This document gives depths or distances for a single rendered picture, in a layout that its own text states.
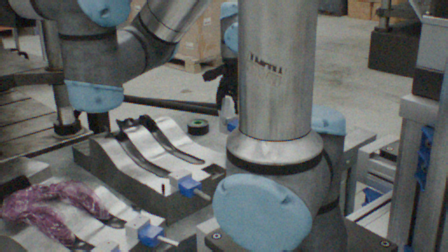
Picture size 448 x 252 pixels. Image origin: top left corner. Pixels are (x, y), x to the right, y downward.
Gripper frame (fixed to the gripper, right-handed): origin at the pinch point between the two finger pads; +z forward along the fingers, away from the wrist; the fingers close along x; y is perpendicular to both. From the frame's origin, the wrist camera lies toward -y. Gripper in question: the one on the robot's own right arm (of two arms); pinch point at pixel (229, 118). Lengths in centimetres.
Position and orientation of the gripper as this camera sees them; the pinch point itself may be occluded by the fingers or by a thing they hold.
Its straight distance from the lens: 150.4
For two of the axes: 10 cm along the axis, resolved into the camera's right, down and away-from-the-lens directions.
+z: 0.2, 9.2, 4.0
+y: 6.9, 2.8, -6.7
